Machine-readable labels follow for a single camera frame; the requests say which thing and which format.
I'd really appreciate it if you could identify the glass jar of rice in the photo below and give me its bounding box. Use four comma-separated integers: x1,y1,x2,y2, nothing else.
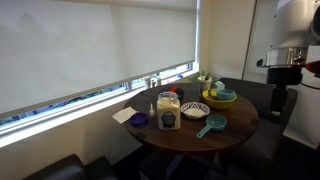
156,91,182,131

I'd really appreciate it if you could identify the teal sponge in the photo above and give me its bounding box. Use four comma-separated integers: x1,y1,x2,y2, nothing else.
213,80,226,91

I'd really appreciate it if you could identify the white window frame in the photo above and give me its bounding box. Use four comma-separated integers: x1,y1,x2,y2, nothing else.
0,0,202,148

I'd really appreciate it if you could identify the patterned paper cup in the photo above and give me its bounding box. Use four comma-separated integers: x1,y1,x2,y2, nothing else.
197,75,214,95

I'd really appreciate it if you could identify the white paper napkin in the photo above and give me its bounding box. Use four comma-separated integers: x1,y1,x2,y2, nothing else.
111,106,139,125

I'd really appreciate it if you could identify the white plastic fork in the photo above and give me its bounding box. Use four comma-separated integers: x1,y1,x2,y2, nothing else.
148,102,156,118

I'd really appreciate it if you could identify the green plant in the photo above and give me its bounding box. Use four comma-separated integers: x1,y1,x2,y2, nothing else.
189,70,212,84

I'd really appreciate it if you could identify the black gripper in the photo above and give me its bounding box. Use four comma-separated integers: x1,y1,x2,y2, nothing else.
265,65,304,117

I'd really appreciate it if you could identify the dark grey sofa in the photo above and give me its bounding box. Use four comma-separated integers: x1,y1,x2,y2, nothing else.
215,77,299,180

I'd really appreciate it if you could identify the round wooden table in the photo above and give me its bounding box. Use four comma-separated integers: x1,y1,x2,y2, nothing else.
122,82,260,180

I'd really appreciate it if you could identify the black leather chair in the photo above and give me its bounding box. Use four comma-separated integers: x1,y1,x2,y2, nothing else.
22,153,118,180

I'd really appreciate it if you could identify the purple jar lid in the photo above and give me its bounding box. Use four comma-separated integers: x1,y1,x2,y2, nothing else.
129,112,150,128

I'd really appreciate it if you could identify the blue white patterned bowl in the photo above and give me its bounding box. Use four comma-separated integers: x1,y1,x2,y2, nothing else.
180,101,211,121

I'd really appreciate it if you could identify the dark blue bowl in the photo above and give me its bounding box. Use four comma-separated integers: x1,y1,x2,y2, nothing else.
165,87,186,102

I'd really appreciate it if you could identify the teal measuring cup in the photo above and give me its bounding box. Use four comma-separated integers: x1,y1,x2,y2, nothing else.
195,113,229,140

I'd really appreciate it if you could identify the yellow bowl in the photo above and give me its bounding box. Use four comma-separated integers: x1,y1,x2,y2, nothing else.
201,88,238,111

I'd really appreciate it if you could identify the teal bowl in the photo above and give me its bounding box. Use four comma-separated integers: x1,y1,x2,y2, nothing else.
215,88,237,102

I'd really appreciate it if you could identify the white roller blind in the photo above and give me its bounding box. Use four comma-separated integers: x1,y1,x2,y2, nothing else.
0,0,198,118

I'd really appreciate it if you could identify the white windowsill container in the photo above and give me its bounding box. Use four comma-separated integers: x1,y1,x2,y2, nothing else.
143,76,152,90

